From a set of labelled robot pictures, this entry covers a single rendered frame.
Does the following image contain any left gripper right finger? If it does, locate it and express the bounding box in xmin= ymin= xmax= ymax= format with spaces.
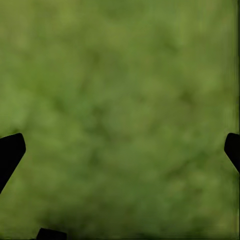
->
xmin=224 ymin=133 xmax=240 ymax=173

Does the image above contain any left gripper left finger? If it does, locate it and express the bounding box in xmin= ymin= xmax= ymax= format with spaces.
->
xmin=0 ymin=133 xmax=26 ymax=193

